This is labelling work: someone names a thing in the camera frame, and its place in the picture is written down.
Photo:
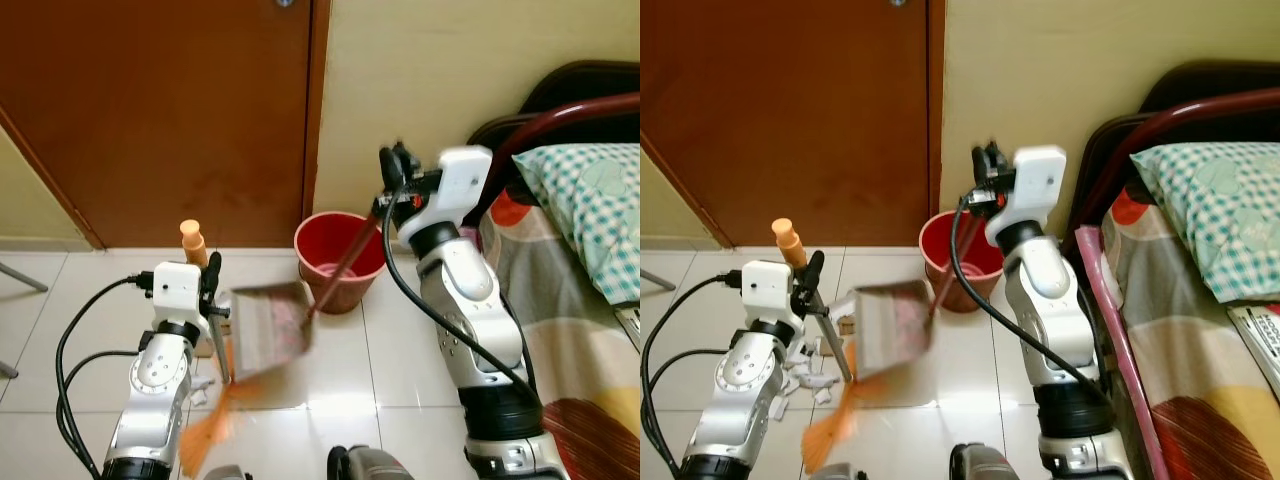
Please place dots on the brown wooden door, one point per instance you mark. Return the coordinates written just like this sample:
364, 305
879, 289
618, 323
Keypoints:
790, 110
160, 110

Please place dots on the colourful patterned bed sheet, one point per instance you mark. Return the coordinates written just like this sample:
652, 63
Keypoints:
1190, 380
570, 350

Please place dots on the maroon curved bed rail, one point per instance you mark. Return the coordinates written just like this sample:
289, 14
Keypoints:
1170, 120
545, 118

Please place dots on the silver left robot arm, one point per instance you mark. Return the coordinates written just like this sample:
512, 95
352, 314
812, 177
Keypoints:
150, 400
735, 400

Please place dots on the white paper scrap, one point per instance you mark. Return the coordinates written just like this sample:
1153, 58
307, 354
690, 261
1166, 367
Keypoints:
789, 386
198, 383
197, 398
822, 378
824, 397

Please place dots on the dark wooden headboard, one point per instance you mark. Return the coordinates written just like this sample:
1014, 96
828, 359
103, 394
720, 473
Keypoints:
585, 80
1200, 80

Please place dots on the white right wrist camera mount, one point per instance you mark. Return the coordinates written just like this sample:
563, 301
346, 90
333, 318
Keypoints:
455, 185
1035, 185

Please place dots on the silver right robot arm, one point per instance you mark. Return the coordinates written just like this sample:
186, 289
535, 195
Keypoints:
480, 320
1060, 330

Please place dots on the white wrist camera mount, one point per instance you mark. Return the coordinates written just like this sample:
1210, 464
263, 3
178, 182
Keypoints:
178, 292
768, 292
455, 185
1035, 185

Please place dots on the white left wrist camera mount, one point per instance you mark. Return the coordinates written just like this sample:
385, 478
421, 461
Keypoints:
178, 292
768, 292

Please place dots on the red plastic bucket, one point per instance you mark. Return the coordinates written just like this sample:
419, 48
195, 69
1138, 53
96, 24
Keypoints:
330, 285
985, 280

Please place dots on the pink bed side rail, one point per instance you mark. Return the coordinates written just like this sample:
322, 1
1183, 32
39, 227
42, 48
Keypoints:
1125, 360

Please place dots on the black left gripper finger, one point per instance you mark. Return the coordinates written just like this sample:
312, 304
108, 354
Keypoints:
815, 268
798, 272
214, 268

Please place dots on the grey remote control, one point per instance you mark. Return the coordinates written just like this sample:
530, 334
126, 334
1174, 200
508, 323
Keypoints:
630, 325
1260, 345

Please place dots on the green chequered pillow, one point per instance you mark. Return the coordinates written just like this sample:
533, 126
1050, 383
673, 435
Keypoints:
595, 210
1220, 215

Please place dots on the metal dustpan with orange grip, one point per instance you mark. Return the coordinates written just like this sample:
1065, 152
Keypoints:
890, 330
268, 330

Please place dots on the grey right robot leg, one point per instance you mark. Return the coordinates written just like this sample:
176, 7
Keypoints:
365, 465
985, 463

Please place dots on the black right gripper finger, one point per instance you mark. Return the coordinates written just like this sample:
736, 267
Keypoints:
981, 168
996, 157
389, 168
406, 158

